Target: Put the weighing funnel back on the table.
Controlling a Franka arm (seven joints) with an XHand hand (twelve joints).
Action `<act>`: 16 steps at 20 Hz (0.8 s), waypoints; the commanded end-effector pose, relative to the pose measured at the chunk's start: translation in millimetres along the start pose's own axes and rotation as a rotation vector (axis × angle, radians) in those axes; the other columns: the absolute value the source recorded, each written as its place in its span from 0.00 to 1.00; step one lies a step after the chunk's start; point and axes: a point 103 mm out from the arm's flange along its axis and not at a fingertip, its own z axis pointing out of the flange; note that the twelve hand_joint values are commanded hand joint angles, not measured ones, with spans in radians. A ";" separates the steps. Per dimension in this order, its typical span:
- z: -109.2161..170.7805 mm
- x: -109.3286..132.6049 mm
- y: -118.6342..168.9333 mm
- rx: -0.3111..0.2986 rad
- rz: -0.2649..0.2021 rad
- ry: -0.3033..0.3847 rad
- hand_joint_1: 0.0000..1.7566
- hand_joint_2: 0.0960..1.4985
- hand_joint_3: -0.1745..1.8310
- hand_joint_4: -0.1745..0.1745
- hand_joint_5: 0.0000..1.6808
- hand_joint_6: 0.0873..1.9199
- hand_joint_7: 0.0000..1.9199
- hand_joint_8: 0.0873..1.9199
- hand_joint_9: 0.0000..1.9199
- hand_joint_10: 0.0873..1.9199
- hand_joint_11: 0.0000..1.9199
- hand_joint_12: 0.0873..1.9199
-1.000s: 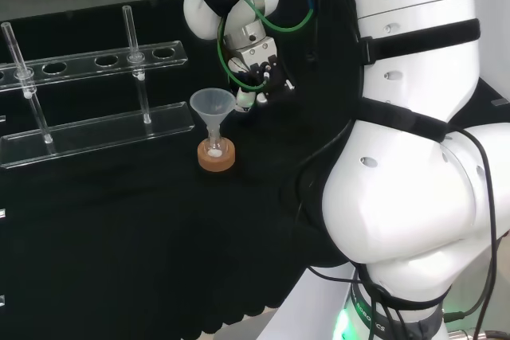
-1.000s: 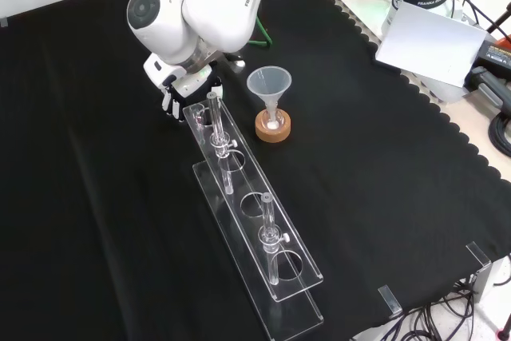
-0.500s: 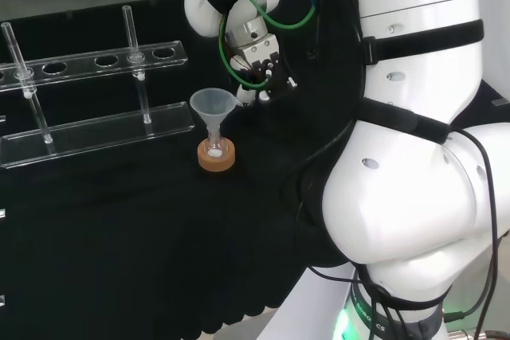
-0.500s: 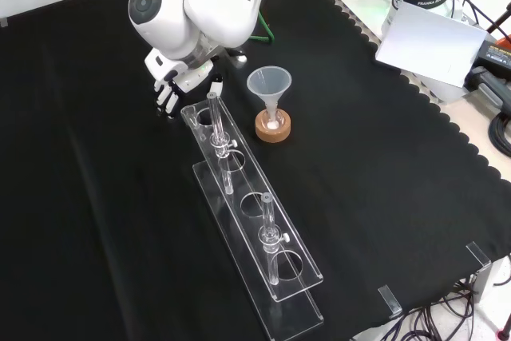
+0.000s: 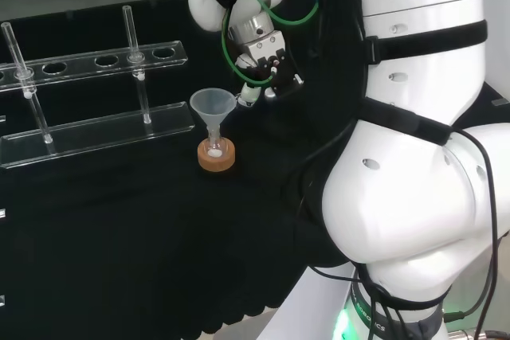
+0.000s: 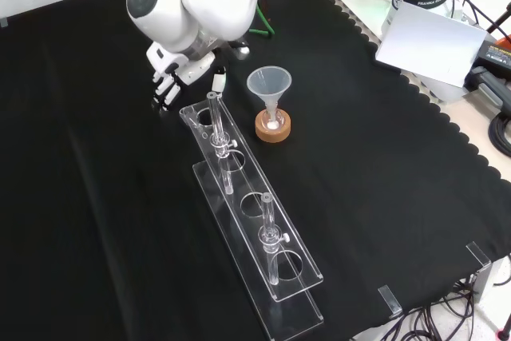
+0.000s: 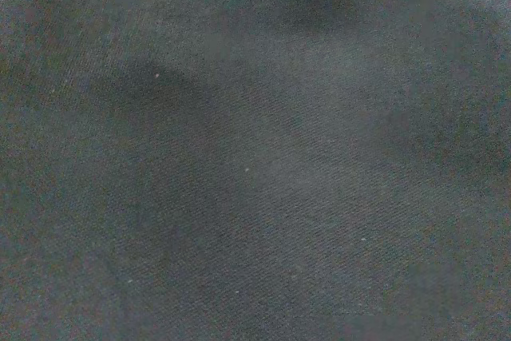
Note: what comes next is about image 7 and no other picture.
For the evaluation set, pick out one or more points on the black bench cloth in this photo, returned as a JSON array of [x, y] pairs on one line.
[[255, 173]]

